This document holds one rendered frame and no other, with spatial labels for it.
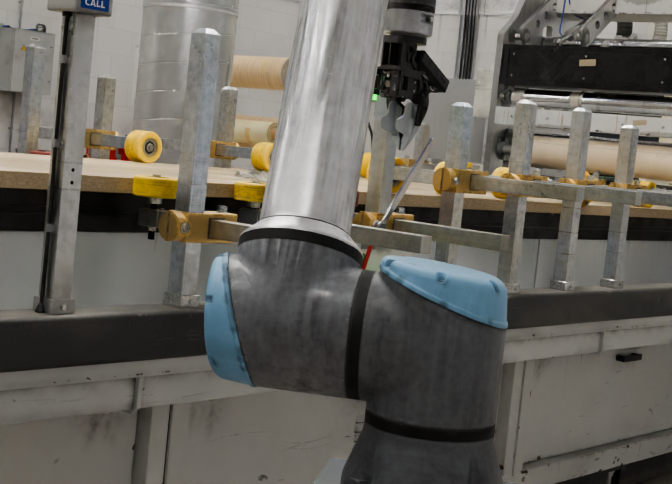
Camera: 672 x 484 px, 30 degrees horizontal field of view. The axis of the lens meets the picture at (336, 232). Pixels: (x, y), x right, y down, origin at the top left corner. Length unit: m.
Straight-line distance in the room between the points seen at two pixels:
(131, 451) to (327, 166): 1.09
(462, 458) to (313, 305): 0.23
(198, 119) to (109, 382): 0.45
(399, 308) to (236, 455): 1.30
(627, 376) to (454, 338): 2.67
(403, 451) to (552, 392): 2.25
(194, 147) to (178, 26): 4.22
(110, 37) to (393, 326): 10.02
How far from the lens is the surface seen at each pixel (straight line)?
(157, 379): 2.13
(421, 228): 2.44
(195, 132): 2.08
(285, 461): 2.76
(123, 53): 11.42
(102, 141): 3.28
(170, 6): 6.31
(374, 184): 2.46
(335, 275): 1.42
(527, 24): 5.13
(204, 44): 2.08
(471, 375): 1.39
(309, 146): 1.48
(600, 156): 4.82
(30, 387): 1.96
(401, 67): 2.34
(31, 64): 3.21
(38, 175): 2.12
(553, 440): 3.69
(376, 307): 1.39
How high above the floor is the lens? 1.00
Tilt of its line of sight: 4 degrees down
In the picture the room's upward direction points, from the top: 6 degrees clockwise
